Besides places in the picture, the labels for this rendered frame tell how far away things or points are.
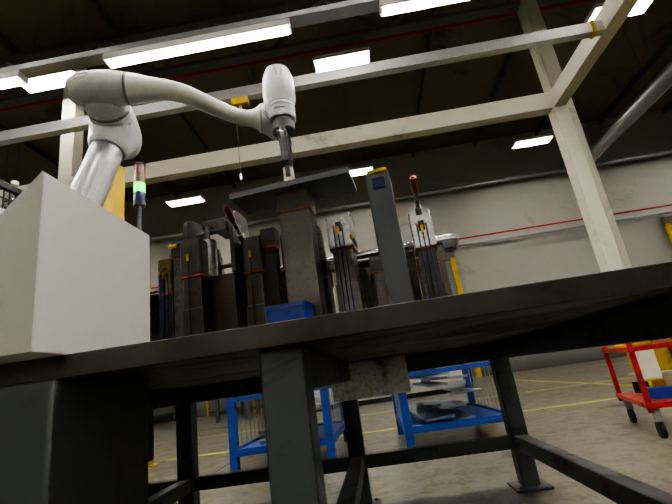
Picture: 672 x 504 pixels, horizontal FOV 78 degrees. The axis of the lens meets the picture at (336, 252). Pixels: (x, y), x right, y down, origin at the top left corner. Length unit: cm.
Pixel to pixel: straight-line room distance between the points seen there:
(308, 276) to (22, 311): 65
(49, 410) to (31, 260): 25
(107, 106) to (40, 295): 83
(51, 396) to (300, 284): 62
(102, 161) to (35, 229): 68
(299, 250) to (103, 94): 77
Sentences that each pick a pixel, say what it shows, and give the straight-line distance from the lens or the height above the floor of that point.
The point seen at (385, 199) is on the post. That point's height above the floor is 106.
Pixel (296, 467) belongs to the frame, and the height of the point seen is 47.
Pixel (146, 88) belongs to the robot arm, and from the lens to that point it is 151.
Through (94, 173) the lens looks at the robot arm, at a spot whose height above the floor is 129.
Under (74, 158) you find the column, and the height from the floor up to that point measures 572.
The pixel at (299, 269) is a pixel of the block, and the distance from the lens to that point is 118.
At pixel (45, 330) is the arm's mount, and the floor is 74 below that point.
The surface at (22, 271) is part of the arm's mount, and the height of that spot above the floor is 84.
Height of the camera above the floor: 59
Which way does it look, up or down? 17 degrees up
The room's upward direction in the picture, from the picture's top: 8 degrees counter-clockwise
